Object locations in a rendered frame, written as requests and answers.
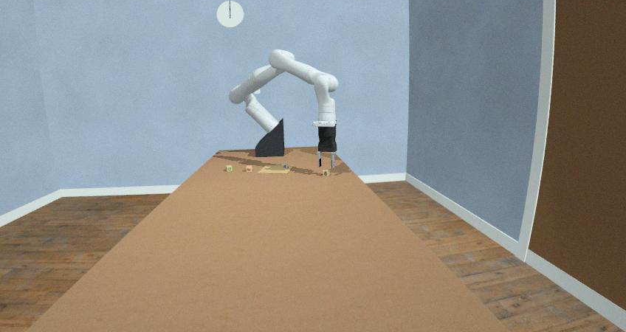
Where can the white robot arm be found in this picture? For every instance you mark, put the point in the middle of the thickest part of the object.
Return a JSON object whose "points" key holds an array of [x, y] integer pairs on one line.
{"points": [[280, 60]]}

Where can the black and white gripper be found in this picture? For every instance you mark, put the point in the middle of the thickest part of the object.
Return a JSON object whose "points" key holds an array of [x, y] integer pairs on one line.
{"points": [[327, 134]]}

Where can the tan flat mat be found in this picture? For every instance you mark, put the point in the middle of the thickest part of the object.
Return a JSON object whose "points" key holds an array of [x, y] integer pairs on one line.
{"points": [[275, 169]]}

